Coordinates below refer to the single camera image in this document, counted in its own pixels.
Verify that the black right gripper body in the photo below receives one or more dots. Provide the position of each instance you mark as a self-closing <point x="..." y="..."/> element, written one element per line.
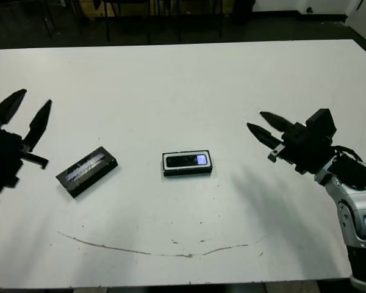
<point x="305" y="149"/>

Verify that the black box lid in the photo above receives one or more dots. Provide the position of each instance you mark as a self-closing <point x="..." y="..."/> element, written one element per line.
<point x="85" y="171"/>

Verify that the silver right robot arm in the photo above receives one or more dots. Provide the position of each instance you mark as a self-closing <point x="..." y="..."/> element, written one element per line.
<point x="360" y="213"/>

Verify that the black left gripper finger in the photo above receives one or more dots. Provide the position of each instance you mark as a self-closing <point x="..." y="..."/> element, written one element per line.
<point x="6" y="111"/>
<point x="38" y="128"/>

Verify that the black phone-like camera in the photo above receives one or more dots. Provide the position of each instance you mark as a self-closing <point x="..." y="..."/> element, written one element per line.
<point x="183" y="161"/>

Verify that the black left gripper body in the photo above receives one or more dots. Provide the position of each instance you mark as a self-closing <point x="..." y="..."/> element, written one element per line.
<point x="3" y="161"/>

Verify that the black waste bin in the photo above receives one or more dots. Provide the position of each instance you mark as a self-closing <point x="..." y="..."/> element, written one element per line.
<point x="244" y="10"/>

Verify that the black box base white insert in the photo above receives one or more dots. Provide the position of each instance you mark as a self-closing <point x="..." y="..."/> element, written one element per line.
<point x="186" y="173"/>

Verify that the small black wall fitting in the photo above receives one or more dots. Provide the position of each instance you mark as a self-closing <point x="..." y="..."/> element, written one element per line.
<point x="308" y="9"/>

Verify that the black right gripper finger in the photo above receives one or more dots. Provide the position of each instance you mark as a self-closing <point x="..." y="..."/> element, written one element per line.
<point x="263" y="135"/>
<point x="276" y="122"/>

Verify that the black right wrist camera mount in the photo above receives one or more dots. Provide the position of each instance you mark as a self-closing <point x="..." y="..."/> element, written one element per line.
<point x="321" y="122"/>

